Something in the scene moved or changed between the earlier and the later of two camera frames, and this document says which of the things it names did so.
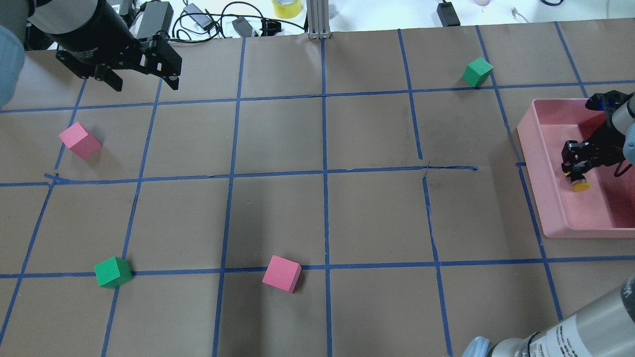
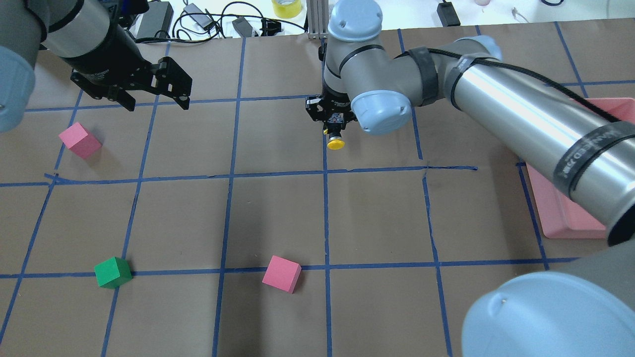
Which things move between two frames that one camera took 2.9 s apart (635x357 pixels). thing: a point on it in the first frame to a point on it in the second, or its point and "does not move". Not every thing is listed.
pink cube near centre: [283, 273] does not move
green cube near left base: [113, 272] does not move
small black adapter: [448, 15] does not move
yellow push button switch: [581, 185] to [335, 141]
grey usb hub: [204, 21] does not move
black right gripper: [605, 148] to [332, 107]
